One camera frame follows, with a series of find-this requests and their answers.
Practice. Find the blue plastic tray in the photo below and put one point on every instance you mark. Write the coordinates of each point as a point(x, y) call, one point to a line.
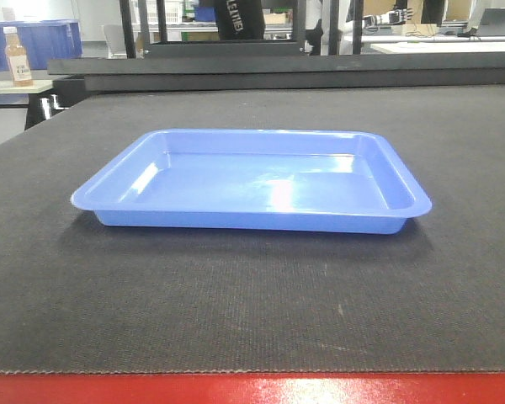
point(283, 180)

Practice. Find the person in black shirt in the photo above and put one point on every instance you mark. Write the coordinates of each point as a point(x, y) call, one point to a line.
point(239, 19)

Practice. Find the dark grey fabric mat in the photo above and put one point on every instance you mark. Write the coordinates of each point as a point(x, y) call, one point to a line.
point(80, 297)

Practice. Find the white workbench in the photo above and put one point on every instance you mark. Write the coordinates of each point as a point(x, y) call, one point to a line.
point(412, 44)

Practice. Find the robotic hand on bench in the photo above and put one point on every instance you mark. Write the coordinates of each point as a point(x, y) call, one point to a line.
point(394, 17)

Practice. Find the white side table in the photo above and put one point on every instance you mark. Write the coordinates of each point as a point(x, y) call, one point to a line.
point(23, 107)

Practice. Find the blue storage crates stack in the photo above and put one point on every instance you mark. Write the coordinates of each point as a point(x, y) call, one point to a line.
point(44, 40)

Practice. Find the orange juice bottle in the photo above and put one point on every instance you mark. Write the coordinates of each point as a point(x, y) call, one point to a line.
point(17, 59)

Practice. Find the grey laptop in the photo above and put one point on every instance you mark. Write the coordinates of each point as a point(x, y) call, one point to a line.
point(490, 22)

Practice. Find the black metal frame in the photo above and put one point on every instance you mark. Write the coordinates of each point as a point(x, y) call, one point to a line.
point(137, 37)

